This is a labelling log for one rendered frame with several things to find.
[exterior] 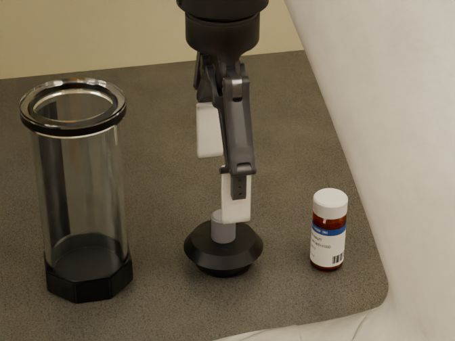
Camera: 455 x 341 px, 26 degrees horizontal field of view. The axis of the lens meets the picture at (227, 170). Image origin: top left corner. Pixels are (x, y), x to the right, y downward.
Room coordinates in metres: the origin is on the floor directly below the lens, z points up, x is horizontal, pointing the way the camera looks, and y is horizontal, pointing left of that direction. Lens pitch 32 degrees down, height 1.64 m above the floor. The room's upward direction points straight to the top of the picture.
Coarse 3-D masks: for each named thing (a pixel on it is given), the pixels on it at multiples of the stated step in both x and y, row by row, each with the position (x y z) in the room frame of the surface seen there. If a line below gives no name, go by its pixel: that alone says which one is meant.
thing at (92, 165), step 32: (32, 96) 0.90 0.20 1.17; (64, 96) 0.93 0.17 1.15; (96, 96) 0.93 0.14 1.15; (64, 128) 0.84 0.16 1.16; (64, 160) 0.84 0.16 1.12; (96, 160) 0.85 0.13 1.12; (64, 192) 0.85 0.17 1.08; (96, 192) 0.85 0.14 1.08; (64, 224) 0.85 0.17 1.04; (96, 224) 0.85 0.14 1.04; (64, 256) 0.85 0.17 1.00; (96, 256) 0.85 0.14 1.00
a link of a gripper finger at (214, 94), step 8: (240, 64) 0.91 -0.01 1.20; (208, 72) 0.90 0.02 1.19; (208, 80) 0.90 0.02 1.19; (216, 88) 0.89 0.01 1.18; (216, 96) 0.88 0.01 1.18; (216, 104) 0.88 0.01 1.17; (224, 120) 0.87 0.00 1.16; (224, 128) 0.86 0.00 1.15; (224, 136) 0.86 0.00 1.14; (224, 144) 0.85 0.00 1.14; (224, 152) 0.85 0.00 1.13; (224, 168) 0.84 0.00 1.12
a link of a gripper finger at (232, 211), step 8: (224, 176) 0.85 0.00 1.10; (248, 176) 0.85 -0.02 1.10; (224, 184) 0.85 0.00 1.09; (248, 184) 0.85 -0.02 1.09; (224, 192) 0.85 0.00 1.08; (248, 192) 0.85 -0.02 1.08; (224, 200) 0.85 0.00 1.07; (232, 200) 0.85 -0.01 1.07; (240, 200) 0.85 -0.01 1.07; (248, 200) 0.85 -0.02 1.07; (224, 208) 0.85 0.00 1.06; (232, 208) 0.85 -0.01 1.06; (240, 208) 0.85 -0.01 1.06; (248, 208) 0.85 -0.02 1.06; (224, 216) 0.85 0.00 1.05; (232, 216) 0.85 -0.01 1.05; (240, 216) 0.85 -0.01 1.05; (248, 216) 0.85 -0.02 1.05
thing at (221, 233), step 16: (208, 224) 0.94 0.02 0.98; (224, 224) 0.90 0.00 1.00; (240, 224) 0.94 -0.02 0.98; (192, 240) 0.91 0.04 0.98; (208, 240) 0.91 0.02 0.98; (224, 240) 0.90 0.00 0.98; (240, 240) 0.91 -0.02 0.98; (256, 240) 0.91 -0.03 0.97; (192, 256) 0.89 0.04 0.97; (208, 256) 0.88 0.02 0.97; (224, 256) 0.88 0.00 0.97; (240, 256) 0.88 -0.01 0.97; (256, 256) 0.89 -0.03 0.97; (208, 272) 0.89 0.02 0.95; (224, 272) 0.88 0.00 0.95; (240, 272) 0.89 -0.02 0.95
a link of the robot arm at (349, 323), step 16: (336, 320) 0.32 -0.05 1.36; (352, 320) 0.31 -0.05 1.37; (240, 336) 0.34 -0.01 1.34; (256, 336) 0.33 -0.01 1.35; (272, 336) 0.32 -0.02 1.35; (288, 336) 0.31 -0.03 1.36; (304, 336) 0.31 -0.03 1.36; (320, 336) 0.30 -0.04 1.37; (336, 336) 0.30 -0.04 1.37; (352, 336) 0.29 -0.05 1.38
